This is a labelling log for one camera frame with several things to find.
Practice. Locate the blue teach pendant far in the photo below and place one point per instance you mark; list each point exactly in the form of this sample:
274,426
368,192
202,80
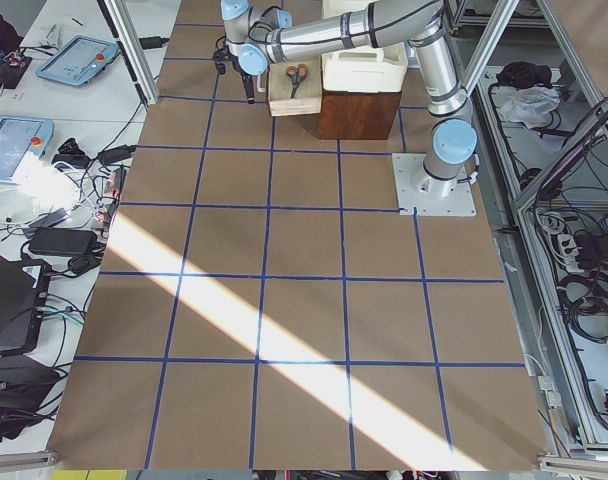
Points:
79,61

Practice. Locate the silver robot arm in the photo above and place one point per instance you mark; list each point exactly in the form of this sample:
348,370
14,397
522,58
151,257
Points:
256,39

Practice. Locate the crumpled white cloth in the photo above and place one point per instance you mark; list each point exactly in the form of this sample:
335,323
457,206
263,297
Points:
532,107

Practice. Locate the blue teach pendant near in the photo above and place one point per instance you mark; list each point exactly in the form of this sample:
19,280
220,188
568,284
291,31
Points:
23,141

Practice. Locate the blue teach pendant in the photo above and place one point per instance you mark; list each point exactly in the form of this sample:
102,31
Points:
23,141
79,61

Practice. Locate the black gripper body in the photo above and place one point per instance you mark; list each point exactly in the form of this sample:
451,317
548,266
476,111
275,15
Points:
245,79

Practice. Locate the black cloth bundle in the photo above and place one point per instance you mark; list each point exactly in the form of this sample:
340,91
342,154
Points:
524,75

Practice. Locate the dark brown wooden cabinet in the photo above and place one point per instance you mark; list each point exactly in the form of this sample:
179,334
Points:
357,116

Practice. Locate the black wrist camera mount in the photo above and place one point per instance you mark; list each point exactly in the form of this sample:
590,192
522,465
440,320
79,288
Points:
220,56

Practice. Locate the black orange scissors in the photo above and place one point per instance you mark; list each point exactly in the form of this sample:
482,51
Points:
297,74

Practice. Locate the black laptop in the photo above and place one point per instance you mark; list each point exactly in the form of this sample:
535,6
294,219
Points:
23,288

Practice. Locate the black power adapter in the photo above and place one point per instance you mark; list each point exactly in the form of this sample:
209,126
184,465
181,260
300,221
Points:
62,242

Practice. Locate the aluminium frame post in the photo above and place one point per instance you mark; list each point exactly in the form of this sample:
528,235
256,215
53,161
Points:
121,26

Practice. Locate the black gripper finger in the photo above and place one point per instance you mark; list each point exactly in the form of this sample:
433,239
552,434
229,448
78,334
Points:
251,90
244,80

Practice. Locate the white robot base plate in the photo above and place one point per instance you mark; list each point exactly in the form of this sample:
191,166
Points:
420,194

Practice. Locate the white plastic tray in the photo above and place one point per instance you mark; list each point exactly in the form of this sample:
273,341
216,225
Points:
365,69

